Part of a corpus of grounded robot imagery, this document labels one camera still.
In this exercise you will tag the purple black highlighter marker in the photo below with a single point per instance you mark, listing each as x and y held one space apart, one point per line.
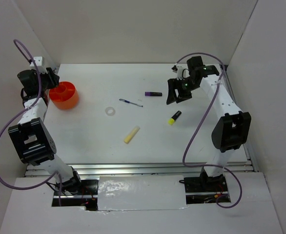
153 94

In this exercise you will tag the aluminium rail frame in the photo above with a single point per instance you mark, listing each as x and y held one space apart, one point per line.
90 136

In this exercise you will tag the yellow black highlighter marker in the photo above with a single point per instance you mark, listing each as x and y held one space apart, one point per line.
173 119

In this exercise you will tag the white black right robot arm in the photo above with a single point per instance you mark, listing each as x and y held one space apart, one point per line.
231 130

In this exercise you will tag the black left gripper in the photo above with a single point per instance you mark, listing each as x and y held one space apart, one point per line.
53 78

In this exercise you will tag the orange round divided container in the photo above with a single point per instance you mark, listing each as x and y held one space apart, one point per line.
65 96

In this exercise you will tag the pale yellow highlighter marker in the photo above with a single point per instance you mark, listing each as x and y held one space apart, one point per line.
133 132

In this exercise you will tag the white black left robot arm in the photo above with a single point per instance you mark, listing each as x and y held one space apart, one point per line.
30 137

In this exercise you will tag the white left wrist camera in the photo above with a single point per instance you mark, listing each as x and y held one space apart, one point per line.
40 63

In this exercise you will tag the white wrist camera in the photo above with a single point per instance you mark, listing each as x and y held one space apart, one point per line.
179 72
40 63

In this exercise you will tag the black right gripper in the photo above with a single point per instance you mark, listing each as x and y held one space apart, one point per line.
173 84

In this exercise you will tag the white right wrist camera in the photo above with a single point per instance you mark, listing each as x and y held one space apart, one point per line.
179 72

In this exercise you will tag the white front cover panel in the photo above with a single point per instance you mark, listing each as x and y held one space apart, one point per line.
141 193

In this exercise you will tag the blue ballpoint pen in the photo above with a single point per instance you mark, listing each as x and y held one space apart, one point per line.
129 102

